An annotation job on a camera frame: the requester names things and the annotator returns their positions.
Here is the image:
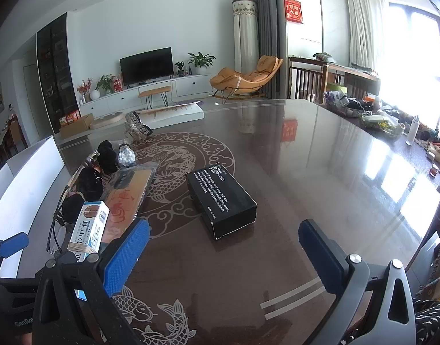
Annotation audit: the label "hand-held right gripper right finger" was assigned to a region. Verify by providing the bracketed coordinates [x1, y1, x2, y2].
[298, 218, 416, 345]

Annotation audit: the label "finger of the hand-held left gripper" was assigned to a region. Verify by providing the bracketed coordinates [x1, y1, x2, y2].
[0, 233, 29, 274]

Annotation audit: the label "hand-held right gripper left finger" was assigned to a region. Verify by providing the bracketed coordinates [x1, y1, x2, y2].
[31, 217, 150, 345]

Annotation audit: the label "black thin-framed glasses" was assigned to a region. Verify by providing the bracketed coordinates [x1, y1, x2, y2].
[45, 201, 68, 256]

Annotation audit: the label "white and blue carton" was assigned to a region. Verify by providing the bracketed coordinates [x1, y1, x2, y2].
[67, 201, 111, 263]

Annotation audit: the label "white dining chair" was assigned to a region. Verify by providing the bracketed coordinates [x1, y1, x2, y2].
[0, 135, 66, 279]

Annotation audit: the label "tan packaged comb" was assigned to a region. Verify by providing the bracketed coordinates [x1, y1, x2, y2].
[98, 162, 159, 245]

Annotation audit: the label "black cloth bundle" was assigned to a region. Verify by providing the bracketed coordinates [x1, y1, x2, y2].
[74, 167, 104, 202]

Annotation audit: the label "clear bag of white beads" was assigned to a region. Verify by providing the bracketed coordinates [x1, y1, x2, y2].
[116, 143, 137, 168]

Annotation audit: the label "black cloth bag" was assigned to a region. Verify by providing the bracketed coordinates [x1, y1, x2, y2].
[97, 139, 120, 175]

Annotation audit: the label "black box with white print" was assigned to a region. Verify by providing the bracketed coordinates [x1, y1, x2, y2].
[185, 167, 258, 241]

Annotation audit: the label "black white striped hair bow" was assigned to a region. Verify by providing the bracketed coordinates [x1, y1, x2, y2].
[128, 111, 154, 138]

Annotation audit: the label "cardboard box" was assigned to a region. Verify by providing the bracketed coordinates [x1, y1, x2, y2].
[58, 112, 95, 139]

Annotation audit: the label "beige round cushion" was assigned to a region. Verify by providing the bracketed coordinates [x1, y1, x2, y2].
[89, 112, 125, 130]

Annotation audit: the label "clear bag with yellow contents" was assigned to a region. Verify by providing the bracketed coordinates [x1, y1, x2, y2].
[362, 113, 405, 138]

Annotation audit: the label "white bottle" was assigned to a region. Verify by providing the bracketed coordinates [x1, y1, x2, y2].
[406, 114, 421, 147]

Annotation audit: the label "beige long board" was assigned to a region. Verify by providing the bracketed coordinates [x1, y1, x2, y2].
[139, 101, 202, 116]

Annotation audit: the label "basket of small items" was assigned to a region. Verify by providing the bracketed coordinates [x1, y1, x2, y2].
[324, 90, 364, 117]

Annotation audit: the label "wooden bench stool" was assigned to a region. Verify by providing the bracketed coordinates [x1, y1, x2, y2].
[138, 84, 174, 110]

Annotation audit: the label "red flowers in vase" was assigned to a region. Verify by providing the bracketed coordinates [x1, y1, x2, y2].
[77, 78, 94, 103]

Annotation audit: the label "bushy green potted plant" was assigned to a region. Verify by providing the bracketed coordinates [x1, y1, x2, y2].
[96, 74, 116, 94]

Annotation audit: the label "dark glass display cabinet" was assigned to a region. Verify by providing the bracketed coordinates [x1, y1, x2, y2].
[35, 12, 80, 133]

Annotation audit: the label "brown wooden chair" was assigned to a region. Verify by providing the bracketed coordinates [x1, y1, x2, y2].
[288, 55, 330, 105]

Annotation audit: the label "brown wooden sideboard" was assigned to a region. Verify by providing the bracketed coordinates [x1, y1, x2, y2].
[326, 61, 382, 97]

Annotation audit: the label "white television cabinet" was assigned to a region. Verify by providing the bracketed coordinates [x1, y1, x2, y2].
[78, 74, 213, 117]

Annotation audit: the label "black flat television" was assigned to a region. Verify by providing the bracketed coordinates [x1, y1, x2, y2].
[119, 47, 174, 86]

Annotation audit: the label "orange rocking chair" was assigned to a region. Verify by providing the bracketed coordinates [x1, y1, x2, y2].
[209, 55, 284, 100]

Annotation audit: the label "large potted green plant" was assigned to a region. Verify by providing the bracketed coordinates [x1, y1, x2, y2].
[187, 52, 216, 76]

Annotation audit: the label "white sheer curtain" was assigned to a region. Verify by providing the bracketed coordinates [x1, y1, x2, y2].
[346, 0, 389, 76]

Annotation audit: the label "grey curtain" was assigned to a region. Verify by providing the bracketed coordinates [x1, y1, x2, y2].
[245, 0, 287, 97]

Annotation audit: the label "window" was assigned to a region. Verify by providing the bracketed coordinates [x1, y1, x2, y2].
[387, 2, 440, 80]

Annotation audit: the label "standing air conditioner white cover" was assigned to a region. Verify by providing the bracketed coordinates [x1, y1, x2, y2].
[232, 0, 258, 74]

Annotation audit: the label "black fuzzy hair tie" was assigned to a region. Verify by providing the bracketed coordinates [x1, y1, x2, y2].
[60, 192, 86, 227]

